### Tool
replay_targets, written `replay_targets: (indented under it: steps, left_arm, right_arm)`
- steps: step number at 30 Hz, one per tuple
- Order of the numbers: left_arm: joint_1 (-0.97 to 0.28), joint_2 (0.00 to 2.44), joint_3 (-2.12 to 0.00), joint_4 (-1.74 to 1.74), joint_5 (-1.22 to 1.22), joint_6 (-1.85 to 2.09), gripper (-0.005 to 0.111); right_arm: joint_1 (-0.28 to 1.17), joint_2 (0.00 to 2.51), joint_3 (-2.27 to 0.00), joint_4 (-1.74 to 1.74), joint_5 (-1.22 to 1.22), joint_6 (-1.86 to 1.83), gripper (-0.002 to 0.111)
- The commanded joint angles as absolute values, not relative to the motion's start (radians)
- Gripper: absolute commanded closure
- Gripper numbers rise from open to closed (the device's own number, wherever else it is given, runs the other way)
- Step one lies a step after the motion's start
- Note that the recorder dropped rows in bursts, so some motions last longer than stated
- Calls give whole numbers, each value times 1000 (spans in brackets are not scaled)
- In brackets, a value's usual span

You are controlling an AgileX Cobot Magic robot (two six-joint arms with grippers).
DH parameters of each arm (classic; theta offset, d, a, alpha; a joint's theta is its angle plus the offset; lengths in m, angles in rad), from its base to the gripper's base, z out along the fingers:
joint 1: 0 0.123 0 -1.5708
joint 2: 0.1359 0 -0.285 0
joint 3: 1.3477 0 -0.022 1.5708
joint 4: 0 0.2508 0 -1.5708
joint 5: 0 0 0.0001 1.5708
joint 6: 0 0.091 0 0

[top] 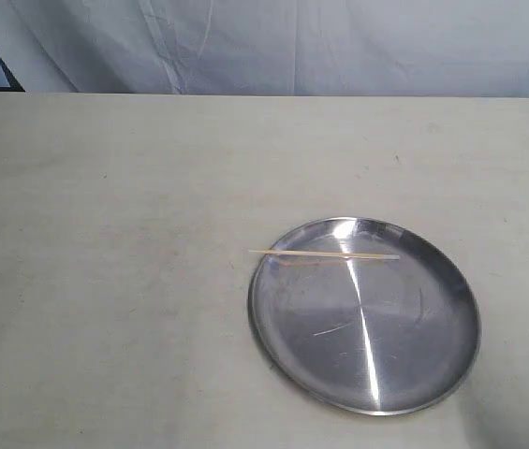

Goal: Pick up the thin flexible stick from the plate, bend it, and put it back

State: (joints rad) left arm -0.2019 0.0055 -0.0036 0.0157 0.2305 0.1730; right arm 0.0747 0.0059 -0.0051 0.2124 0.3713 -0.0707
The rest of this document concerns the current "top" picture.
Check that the round stainless steel plate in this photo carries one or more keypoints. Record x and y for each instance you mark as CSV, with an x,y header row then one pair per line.
x,y
377,337

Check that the white backdrop cloth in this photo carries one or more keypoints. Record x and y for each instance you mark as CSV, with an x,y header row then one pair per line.
x,y
447,48

